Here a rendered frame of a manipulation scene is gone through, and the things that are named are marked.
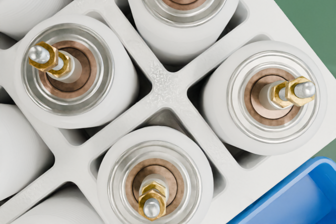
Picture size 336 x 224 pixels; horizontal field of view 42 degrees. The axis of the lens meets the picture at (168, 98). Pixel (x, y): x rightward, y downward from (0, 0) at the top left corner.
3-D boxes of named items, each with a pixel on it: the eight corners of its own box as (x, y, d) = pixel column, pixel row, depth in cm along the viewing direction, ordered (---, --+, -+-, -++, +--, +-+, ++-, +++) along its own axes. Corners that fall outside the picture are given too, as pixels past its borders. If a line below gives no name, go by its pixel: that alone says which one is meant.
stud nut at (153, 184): (165, 207, 32) (165, 209, 31) (142, 207, 32) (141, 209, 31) (165, 180, 32) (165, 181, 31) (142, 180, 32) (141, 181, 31)
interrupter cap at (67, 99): (23, 24, 36) (20, 22, 35) (115, 24, 36) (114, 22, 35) (22, 116, 36) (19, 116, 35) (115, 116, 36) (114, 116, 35)
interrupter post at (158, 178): (172, 198, 35) (173, 206, 32) (143, 204, 35) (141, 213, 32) (166, 169, 36) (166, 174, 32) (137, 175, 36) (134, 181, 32)
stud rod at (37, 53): (58, 61, 34) (27, 44, 27) (70, 61, 34) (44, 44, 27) (57, 74, 34) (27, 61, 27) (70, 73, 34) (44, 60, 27)
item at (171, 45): (180, -26, 54) (188, -98, 36) (232, 31, 54) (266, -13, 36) (122, 25, 54) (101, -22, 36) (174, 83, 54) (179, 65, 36)
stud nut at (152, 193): (165, 219, 28) (165, 222, 27) (139, 218, 28) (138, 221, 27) (165, 188, 28) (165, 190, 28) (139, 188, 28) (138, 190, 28)
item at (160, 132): (205, 194, 53) (226, 233, 35) (128, 212, 53) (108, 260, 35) (188, 117, 54) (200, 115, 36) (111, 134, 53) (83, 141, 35)
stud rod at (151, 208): (160, 196, 34) (159, 218, 26) (147, 196, 34) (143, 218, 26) (161, 183, 34) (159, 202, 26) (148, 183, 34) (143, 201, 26)
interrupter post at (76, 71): (54, 55, 36) (43, 49, 33) (83, 55, 36) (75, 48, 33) (54, 84, 36) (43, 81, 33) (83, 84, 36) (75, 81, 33)
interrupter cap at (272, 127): (315, 147, 36) (318, 147, 35) (222, 140, 36) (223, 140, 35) (320, 54, 36) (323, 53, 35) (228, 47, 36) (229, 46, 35)
